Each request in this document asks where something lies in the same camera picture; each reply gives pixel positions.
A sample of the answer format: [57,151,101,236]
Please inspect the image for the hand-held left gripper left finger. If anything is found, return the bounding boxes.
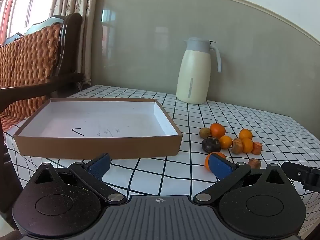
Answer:
[33,152,127,204]

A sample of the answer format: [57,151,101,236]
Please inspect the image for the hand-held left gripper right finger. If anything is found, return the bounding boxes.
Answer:
[193,153,290,205]

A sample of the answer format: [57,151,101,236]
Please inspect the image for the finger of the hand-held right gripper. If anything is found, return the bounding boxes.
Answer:
[281,162,304,182]

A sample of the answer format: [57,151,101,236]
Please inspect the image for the small orange tangerine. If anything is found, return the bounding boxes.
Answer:
[239,128,253,140]
[241,138,254,153]
[219,135,233,149]
[204,152,227,172]

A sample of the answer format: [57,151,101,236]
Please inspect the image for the dark purple mangosteen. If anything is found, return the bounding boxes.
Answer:
[202,137,221,154]

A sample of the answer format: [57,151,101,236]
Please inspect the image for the brownish carrot chunk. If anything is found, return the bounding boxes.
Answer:
[231,138,243,154]

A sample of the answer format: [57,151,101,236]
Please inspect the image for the small brown-topped carrot chunk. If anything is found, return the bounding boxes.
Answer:
[247,158,262,170]

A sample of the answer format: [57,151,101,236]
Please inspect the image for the large dark orange tangerine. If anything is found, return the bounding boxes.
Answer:
[209,123,226,139]

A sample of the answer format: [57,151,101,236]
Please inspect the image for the bright orange carrot chunk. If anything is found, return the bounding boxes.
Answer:
[251,142,263,155]

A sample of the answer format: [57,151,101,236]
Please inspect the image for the shallow brown cardboard box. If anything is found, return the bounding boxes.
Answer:
[13,98,183,160]

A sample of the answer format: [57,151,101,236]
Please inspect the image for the white black checked tablecloth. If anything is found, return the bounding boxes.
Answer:
[3,84,320,235]

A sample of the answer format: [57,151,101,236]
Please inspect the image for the cream thermos jug grey lid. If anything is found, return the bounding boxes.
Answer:
[176,37,222,105]

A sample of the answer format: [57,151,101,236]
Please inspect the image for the orange tufted back cushion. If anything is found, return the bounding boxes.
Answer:
[17,24,62,120]
[0,40,20,88]

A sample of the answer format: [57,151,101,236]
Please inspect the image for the dark wooden sofa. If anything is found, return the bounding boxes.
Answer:
[0,12,85,230]

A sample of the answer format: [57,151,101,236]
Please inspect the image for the beige patterned curtain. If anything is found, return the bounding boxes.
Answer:
[49,0,99,90]

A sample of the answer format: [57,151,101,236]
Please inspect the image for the window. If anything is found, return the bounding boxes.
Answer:
[0,0,60,43]

